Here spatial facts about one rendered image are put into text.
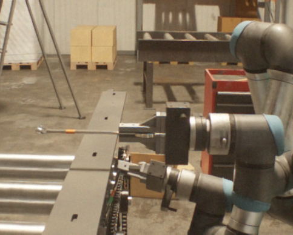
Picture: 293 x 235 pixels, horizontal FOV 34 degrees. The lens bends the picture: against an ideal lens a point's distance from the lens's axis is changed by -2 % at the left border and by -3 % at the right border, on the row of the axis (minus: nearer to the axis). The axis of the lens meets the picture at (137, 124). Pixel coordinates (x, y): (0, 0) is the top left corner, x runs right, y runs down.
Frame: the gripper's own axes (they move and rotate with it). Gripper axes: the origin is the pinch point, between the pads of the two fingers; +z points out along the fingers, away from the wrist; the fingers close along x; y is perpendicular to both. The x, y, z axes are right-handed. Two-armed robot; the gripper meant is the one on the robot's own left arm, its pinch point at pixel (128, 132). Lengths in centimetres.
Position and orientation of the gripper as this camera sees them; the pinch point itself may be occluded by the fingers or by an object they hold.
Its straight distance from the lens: 107.5
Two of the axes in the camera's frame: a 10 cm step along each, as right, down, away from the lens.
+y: -0.2, 2.7, -9.6
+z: -10.0, -0.2, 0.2
